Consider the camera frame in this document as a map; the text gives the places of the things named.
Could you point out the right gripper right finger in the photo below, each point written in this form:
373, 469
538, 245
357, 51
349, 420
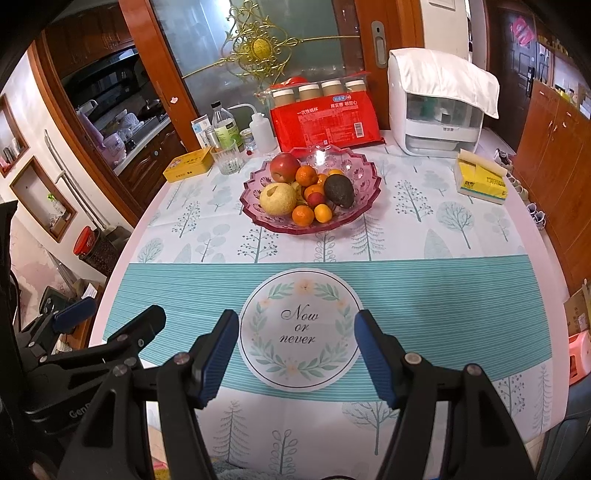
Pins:
383, 355

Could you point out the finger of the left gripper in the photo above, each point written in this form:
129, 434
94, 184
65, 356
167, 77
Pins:
45, 330
134, 329

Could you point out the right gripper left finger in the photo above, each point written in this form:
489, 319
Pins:
211, 354

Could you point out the dark red plum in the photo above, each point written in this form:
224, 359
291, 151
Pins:
315, 198

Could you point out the dark avocado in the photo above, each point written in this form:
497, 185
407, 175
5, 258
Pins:
339, 190

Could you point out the red apple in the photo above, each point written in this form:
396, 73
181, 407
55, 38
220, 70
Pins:
283, 168

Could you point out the yellow orange citrus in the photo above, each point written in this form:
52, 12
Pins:
323, 213

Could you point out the red lidded container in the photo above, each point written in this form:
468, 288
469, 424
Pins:
85, 241

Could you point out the tree pattern tablecloth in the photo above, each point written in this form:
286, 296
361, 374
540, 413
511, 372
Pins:
458, 280

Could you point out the orange tangerine front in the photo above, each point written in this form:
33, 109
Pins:
303, 216

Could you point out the yellow pear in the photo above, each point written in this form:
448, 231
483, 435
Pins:
278, 199

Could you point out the pink glass fruit bowl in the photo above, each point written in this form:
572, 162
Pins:
362, 173

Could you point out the orange tangerine middle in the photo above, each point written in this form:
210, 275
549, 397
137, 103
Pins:
317, 188

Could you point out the yellow cardboard box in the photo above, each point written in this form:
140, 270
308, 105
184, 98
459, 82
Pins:
189, 165

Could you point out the orange tangerine top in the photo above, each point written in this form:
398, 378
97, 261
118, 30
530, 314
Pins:
306, 176

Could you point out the clear drinking glass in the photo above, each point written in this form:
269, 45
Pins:
229, 160

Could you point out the yellow tissue pack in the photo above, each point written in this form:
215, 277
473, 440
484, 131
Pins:
480, 178

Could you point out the small glass jar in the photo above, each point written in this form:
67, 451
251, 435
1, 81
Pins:
248, 141

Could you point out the green label clear bottle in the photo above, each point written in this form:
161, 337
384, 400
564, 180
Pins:
225, 127

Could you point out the small white blue box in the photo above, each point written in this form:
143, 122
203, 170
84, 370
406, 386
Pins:
199, 127

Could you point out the white squeeze bottle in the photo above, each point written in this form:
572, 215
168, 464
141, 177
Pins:
260, 126

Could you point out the red paper cup package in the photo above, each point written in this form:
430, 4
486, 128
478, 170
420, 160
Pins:
337, 112

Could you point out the white water dispenser appliance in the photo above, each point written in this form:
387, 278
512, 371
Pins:
430, 126

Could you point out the white cloth on appliance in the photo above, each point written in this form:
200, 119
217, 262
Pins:
433, 73

